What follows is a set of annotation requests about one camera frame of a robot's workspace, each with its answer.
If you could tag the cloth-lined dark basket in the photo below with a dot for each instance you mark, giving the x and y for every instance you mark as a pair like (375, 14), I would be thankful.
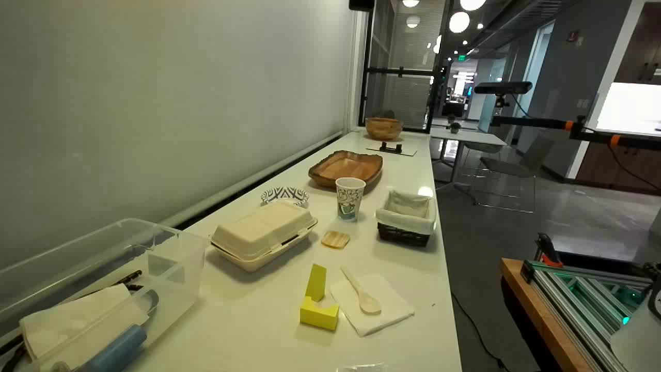
(406, 221)

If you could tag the black white patterned saucer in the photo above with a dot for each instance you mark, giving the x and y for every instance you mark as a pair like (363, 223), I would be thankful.
(285, 194)

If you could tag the wooden tray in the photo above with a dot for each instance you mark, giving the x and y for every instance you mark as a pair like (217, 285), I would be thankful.
(345, 165)

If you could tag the round woven basket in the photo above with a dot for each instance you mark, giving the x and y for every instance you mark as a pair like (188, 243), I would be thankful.
(384, 130)

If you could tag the small black stand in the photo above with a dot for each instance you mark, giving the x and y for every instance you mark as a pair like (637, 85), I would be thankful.
(392, 147)

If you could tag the wooden spoon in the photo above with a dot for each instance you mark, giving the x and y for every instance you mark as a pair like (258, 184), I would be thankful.
(369, 305)

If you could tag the yellow block stand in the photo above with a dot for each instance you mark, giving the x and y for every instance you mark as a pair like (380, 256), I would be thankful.
(312, 311)

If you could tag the patterned paper cup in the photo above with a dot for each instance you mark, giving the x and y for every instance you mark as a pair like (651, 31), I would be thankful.
(350, 194)

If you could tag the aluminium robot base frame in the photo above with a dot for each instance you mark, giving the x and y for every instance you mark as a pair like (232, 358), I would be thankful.
(617, 314)

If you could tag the clear plastic storage bin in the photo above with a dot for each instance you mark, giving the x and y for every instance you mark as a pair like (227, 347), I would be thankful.
(130, 254)

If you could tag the white folded cloth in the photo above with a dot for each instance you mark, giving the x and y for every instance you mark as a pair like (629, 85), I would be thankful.
(94, 322)

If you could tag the white clamshell food pack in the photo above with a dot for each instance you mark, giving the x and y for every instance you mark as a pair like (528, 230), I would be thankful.
(264, 235)

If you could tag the white paper napkin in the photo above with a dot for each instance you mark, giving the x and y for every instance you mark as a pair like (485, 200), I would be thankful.
(396, 306)

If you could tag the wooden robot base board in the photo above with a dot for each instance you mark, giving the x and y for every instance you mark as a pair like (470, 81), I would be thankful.
(543, 327)

